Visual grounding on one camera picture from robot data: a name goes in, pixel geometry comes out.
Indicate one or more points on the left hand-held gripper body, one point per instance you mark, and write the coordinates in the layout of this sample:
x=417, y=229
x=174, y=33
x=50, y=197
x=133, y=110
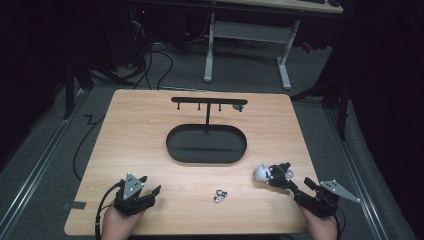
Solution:
x=131, y=200

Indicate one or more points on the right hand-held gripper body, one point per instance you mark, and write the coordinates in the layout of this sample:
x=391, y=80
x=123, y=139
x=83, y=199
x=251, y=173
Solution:
x=320, y=201

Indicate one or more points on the black key rack with tray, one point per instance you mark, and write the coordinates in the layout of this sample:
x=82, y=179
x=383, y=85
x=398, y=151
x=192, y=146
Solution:
x=206, y=146

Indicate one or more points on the person's right hand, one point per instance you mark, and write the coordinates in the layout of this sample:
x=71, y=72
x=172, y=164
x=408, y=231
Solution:
x=321, y=228

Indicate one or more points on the person's left hand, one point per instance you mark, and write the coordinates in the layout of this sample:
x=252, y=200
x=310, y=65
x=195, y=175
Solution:
x=118, y=225

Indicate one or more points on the grey tape strip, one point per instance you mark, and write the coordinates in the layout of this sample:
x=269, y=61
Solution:
x=75, y=205

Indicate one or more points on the black metal stand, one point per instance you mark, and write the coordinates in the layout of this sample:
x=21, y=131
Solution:
x=343, y=110
x=69, y=90

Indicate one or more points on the small red object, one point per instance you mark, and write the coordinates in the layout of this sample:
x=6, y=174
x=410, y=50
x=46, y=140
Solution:
x=307, y=47

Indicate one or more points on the desk with white legs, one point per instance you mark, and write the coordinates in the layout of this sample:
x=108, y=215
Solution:
x=250, y=31

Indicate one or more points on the aluminium floor rail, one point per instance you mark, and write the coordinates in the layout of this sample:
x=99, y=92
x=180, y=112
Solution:
x=358, y=186
x=36, y=168

